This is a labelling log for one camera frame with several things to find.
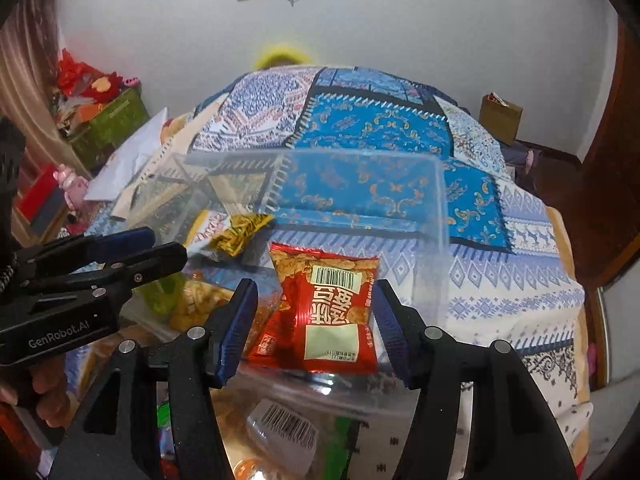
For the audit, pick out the brown striped curtain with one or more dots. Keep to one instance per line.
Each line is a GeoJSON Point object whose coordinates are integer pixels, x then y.
{"type": "Point", "coordinates": [29, 67]}

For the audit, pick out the yellow kaka snack bag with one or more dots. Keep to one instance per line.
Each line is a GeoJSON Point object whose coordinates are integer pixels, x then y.
{"type": "Point", "coordinates": [220, 236]}

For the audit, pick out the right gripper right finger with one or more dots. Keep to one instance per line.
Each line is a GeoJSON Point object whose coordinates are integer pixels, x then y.
{"type": "Point", "coordinates": [513, 432]}

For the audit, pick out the red snack bag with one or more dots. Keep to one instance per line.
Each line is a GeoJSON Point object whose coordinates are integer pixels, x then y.
{"type": "Point", "coordinates": [322, 322]}

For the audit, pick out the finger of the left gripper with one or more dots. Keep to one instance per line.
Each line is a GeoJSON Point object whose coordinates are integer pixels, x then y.
{"type": "Point", "coordinates": [119, 279]}
{"type": "Point", "coordinates": [74, 252]}

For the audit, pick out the red box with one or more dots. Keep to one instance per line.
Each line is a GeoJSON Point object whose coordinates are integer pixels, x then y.
{"type": "Point", "coordinates": [38, 193]}

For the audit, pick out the pink rabbit toy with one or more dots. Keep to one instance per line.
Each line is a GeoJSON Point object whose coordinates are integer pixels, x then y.
{"type": "Point", "coordinates": [73, 185]}

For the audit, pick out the yellow fuzzy hoop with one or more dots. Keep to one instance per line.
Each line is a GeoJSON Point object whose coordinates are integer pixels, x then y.
{"type": "Point", "coordinates": [281, 55]}

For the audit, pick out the white pillow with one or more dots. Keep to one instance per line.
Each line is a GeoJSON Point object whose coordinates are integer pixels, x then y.
{"type": "Point", "coordinates": [127, 160]}

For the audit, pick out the clear plastic storage bin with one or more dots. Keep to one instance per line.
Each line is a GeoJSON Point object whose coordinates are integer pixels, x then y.
{"type": "Point", "coordinates": [316, 230]}

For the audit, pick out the brown wooden door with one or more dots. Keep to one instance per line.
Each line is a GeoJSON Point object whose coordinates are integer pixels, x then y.
{"type": "Point", "coordinates": [610, 173]}

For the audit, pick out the left hand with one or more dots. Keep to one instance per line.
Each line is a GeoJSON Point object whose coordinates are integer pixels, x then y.
{"type": "Point", "coordinates": [49, 381]}

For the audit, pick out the peanut snack clear bag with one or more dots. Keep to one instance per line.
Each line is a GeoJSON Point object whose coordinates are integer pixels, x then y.
{"type": "Point", "coordinates": [195, 303]}

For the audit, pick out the green storage box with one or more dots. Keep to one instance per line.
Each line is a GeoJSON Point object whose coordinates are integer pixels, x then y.
{"type": "Point", "coordinates": [94, 141]}

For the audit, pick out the banana chips clear bag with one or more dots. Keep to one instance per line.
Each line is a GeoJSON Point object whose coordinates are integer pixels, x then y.
{"type": "Point", "coordinates": [263, 438]}

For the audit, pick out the green jelly cup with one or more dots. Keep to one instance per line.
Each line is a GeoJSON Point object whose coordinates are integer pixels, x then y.
{"type": "Point", "coordinates": [161, 296]}

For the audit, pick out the small cardboard box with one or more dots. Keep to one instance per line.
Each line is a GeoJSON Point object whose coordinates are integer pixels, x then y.
{"type": "Point", "coordinates": [500, 118]}

